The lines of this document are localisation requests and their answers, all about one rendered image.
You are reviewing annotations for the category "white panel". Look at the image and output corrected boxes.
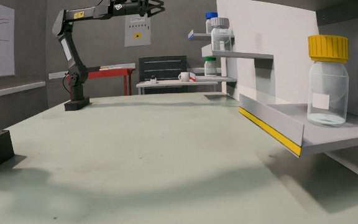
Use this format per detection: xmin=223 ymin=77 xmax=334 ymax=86
xmin=217 ymin=0 xmax=358 ymax=115

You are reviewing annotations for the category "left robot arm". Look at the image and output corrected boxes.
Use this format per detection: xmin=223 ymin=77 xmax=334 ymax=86
xmin=53 ymin=0 xmax=127 ymax=106

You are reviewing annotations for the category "clear glass bottle with yellow cap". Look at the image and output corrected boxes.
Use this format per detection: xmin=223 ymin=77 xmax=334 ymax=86
xmin=307 ymin=35 xmax=349 ymax=128

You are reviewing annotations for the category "clear bottle with blue cap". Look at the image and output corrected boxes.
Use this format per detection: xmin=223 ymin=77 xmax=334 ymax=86
xmin=206 ymin=12 xmax=218 ymax=34

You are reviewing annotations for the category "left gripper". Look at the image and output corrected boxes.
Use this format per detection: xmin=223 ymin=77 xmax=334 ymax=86
xmin=125 ymin=0 xmax=165 ymax=18

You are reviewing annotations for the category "clear glass bottle with green cap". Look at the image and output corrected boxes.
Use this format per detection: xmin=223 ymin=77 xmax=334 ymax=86
xmin=204 ymin=57 xmax=217 ymax=77

